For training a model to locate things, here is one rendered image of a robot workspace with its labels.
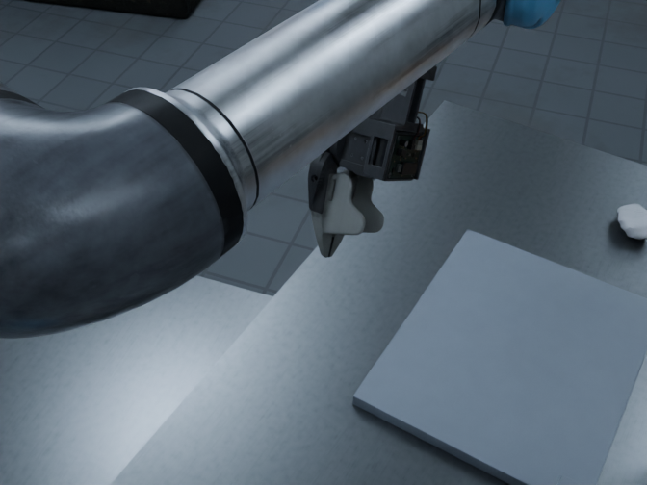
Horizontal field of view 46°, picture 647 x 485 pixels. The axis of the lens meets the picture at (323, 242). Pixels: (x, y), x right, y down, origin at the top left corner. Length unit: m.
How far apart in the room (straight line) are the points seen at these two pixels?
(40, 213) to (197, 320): 0.77
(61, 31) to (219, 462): 2.85
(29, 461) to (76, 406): 0.09
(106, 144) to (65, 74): 2.94
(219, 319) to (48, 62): 2.42
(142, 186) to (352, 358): 0.72
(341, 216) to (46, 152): 0.44
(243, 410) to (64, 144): 0.69
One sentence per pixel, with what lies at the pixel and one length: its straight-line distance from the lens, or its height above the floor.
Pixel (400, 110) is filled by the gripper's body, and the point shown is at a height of 1.25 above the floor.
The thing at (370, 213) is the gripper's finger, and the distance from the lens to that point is 0.77.
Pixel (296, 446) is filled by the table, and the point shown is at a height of 0.83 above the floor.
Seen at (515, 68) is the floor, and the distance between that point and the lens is 3.25.
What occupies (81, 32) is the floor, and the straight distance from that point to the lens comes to 3.57.
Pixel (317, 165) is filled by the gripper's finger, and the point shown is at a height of 1.20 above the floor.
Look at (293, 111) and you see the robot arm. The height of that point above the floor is 1.43.
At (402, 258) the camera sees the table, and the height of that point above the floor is 0.83.
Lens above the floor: 1.66
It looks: 45 degrees down
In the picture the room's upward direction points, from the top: straight up
